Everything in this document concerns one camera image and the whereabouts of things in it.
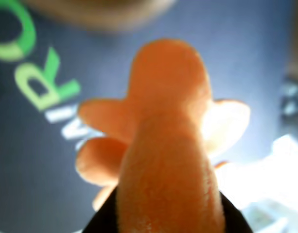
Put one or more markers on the orange octopus plush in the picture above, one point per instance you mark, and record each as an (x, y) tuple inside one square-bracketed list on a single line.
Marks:
[(163, 121)]

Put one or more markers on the round wooden box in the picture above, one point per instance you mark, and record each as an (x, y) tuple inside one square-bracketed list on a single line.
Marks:
[(102, 12)]

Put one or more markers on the dark blue printed mat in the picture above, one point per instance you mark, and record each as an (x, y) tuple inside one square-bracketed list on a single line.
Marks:
[(236, 60)]

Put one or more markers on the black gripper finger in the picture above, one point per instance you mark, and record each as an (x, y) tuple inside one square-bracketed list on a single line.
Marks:
[(232, 222), (105, 221)]

